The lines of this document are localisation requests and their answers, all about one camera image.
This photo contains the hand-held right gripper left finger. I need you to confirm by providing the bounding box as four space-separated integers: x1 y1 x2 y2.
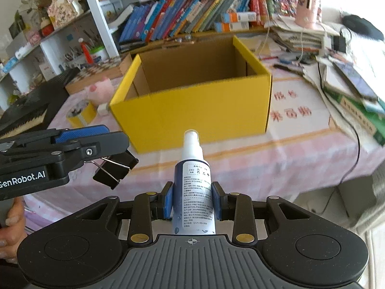
74 181 175 246

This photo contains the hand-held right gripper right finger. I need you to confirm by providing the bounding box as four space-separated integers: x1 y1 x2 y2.
211 181 313 246

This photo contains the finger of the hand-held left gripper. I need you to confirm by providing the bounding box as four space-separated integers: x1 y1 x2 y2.
52 131 130 176
0 125 110 147

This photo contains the gold tape roll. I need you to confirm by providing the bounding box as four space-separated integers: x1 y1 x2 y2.
65 101 97 128

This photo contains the blue white spray bottle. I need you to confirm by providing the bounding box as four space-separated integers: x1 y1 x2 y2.
173 129 217 235

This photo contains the black binder clip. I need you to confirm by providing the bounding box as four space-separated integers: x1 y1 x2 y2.
84 150 139 190

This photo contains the pink plush toy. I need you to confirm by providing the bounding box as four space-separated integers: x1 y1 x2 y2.
84 77 115 106

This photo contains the yellow cardboard box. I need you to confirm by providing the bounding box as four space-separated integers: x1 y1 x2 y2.
109 34 274 154

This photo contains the pink checked desktop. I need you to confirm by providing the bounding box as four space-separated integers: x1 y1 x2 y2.
22 33 385 235

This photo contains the person's left hand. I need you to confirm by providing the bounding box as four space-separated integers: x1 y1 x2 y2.
0 199 28 265

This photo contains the black electronic keyboard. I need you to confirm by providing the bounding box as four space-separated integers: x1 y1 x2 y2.
0 68 81 139

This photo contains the wooden chessboard box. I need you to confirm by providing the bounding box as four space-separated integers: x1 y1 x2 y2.
64 53 133 95

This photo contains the white red printed carton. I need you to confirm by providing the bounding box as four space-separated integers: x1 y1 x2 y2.
39 60 57 80

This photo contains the white green jar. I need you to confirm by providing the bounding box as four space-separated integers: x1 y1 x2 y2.
90 46 109 63

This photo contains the white cubby shelf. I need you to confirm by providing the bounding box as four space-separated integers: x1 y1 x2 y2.
0 7 119 112

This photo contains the black pencil case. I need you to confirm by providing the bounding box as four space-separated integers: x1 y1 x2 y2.
119 40 148 52

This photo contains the red round bottle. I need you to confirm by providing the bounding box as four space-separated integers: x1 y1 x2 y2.
40 20 55 36

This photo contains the floral fabric ornament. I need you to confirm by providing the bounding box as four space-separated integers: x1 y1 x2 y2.
48 0 84 29

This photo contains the row of blue leaning books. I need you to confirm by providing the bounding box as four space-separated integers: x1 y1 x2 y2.
119 0 262 44

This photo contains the green book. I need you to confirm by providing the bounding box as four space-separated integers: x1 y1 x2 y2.
323 87 385 147

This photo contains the orange white carton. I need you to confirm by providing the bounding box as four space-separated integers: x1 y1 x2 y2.
221 12 257 23
215 22 251 33

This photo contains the pile of magazines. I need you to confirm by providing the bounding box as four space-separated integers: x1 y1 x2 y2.
315 53 380 103

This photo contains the black power adapter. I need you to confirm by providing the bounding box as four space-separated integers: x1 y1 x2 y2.
333 35 349 53

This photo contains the red boxed book set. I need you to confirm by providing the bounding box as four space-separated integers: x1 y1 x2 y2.
250 0 297 26

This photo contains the pink desk container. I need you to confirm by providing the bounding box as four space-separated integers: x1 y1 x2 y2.
295 0 321 28

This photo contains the black rounded object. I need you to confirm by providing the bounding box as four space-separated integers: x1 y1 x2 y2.
343 15 385 41

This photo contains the tall bookshelf with white post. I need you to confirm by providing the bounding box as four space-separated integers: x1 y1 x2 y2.
79 0 315 59

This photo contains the black photo frame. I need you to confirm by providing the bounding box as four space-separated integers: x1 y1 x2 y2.
8 11 25 39

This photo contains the black cable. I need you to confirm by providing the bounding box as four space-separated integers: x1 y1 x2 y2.
316 27 361 187

